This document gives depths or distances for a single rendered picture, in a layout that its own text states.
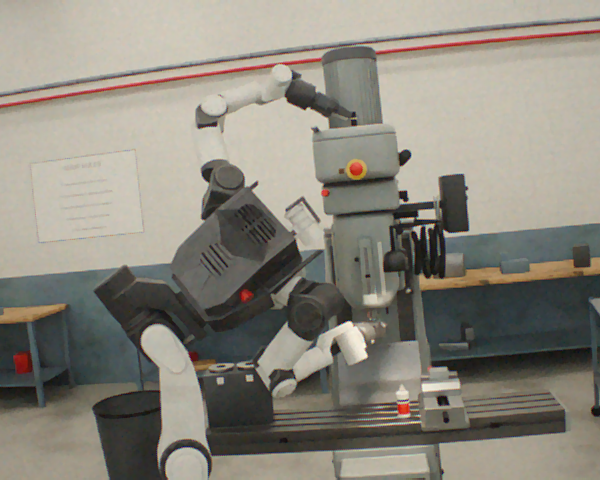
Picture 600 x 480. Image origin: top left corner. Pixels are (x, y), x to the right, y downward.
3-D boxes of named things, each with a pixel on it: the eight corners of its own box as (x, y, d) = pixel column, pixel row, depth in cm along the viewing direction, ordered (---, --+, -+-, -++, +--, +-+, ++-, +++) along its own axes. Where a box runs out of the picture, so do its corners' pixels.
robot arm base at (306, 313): (314, 346, 170) (331, 308, 166) (272, 322, 173) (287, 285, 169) (334, 327, 183) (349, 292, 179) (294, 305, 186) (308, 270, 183)
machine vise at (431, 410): (470, 427, 200) (468, 393, 199) (422, 431, 202) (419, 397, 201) (459, 394, 234) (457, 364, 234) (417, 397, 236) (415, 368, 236)
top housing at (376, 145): (401, 175, 195) (396, 121, 194) (313, 184, 199) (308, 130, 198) (397, 178, 242) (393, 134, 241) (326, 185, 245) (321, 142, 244)
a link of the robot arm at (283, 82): (300, 94, 208) (267, 78, 206) (292, 110, 218) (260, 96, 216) (312, 67, 212) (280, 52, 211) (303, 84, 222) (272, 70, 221)
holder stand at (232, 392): (272, 422, 225) (265, 366, 224) (208, 428, 225) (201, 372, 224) (273, 411, 237) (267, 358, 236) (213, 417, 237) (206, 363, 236)
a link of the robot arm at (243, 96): (243, 96, 216) (190, 116, 209) (246, 75, 207) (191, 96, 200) (259, 119, 213) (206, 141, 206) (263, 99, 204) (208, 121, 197)
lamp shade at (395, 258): (391, 272, 194) (389, 251, 193) (378, 271, 200) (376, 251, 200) (411, 269, 196) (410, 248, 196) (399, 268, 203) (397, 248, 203)
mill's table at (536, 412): (572, 432, 205) (572, 408, 204) (198, 457, 220) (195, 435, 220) (554, 409, 228) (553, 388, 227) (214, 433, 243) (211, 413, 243)
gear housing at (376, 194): (401, 208, 206) (398, 176, 205) (323, 216, 209) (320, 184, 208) (398, 206, 239) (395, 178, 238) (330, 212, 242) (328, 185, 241)
